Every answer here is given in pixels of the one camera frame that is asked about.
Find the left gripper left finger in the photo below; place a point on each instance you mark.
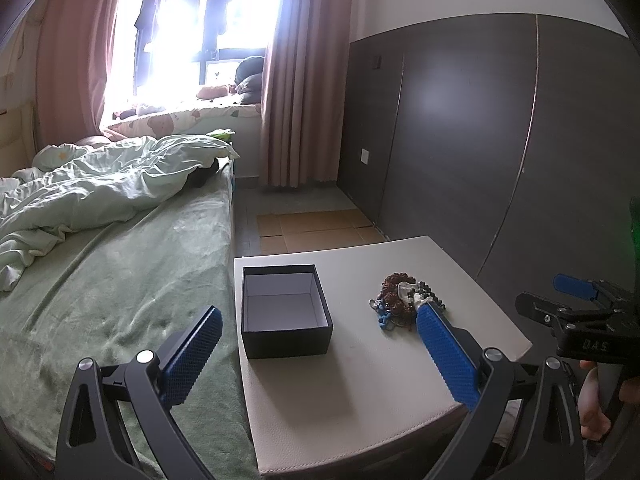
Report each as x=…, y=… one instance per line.
x=93, y=441

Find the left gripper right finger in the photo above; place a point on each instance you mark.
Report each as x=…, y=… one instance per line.
x=522, y=420

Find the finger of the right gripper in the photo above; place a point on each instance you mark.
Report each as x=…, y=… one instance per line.
x=556, y=317
x=582, y=289

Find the clear plastic pouch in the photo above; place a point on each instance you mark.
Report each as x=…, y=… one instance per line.
x=412, y=295

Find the black open jewelry box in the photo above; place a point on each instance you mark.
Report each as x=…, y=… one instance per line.
x=284, y=313

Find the person's right hand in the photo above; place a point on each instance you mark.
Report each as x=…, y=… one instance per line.
x=593, y=423

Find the green bed mattress sheet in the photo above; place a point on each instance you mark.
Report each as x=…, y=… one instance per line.
x=110, y=292

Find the white low table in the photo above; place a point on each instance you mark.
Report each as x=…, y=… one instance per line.
x=374, y=392

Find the light green crumpled duvet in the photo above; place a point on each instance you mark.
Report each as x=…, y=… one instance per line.
x=71, y=188

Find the flattened cardboard sheet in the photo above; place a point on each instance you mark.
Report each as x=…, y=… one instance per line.
x=315, y=230

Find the black garment on bed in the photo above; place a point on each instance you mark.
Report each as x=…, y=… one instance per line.
x=201, y=175

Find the floral window seat cushion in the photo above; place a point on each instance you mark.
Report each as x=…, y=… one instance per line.
x=199, y=120

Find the pink right curtain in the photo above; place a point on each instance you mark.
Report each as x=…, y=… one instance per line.
x=304, y=93

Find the pink curtain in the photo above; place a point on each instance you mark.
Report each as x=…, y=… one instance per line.
x=304, y=93
x=74, y=59

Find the dark pillows on sill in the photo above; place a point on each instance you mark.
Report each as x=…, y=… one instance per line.
x=248, y=80

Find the pink left curtain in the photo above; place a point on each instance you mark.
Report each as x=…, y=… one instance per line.
x=74, y=59

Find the white wall socket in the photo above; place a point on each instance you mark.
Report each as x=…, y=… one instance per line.
x=364, y=156

